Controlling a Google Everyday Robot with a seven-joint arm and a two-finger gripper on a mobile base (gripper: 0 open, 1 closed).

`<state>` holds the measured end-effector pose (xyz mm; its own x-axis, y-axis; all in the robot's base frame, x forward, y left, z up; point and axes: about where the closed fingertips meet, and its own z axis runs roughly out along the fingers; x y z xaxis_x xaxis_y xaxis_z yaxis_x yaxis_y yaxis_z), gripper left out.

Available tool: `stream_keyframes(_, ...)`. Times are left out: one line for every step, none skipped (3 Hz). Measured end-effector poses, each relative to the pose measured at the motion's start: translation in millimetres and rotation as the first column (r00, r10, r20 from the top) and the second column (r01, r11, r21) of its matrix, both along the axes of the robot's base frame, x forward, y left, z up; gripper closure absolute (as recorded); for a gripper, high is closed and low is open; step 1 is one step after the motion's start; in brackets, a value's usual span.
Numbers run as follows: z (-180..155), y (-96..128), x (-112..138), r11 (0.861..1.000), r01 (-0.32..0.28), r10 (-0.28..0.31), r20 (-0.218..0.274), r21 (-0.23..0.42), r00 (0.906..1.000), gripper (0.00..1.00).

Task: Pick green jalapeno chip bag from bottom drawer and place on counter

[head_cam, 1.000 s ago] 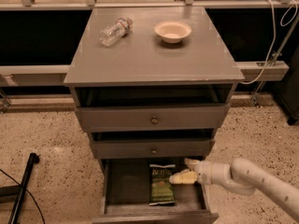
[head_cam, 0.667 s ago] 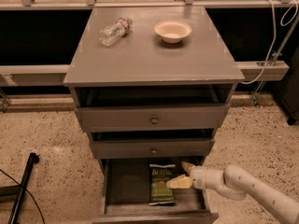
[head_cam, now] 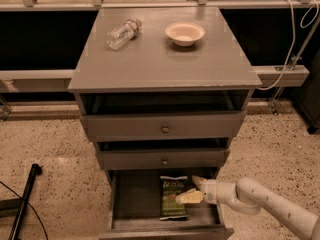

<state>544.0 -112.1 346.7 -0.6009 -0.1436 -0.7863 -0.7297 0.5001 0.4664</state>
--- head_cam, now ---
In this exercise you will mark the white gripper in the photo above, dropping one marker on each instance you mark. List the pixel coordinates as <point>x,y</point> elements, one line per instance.
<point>209,191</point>

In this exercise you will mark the green jalapeno chip bag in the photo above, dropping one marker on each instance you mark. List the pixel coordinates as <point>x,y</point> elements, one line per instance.
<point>171,187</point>

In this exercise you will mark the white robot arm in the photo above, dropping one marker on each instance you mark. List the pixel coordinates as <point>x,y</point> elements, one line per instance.
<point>248,196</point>

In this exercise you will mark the grey middle drawer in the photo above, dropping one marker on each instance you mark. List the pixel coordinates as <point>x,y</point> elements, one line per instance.
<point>163,159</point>

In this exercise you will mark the grey open bottom drawer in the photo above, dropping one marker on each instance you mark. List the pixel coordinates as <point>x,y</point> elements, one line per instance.
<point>135,205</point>

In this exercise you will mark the grey wooden drawer cabinet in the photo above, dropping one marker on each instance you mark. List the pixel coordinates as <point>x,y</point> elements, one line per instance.
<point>150,74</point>

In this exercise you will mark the grey top drawer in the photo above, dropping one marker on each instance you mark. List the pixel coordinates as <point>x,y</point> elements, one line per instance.
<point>100,128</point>

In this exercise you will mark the dark cabinet at right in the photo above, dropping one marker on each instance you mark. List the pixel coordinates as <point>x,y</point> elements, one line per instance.
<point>307,97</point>

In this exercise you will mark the white paper bowl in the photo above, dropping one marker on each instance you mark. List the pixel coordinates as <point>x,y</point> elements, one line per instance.
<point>185,33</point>

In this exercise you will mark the clear plastic water bottle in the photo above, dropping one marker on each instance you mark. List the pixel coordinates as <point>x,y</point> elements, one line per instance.
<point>119,36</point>

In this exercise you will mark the black stand leg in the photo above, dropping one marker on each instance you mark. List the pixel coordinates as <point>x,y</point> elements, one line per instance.
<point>17,206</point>

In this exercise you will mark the metal window railing frame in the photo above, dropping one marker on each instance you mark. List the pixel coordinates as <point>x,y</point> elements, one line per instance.
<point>42,40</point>

